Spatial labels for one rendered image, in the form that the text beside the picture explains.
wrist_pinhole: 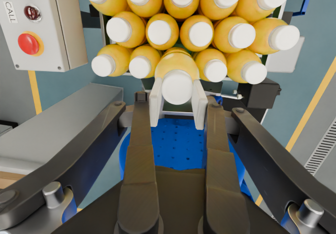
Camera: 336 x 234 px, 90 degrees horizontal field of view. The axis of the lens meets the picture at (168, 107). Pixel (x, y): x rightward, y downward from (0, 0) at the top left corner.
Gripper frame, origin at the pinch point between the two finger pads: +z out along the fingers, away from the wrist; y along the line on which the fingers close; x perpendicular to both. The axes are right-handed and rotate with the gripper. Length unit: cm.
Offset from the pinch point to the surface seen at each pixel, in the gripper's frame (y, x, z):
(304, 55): 101, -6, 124
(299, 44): 37, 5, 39
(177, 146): 1.3, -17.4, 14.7
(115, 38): -11.2, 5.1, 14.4
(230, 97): 45, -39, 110
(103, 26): -18.0, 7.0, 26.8
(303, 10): 28.8, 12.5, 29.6
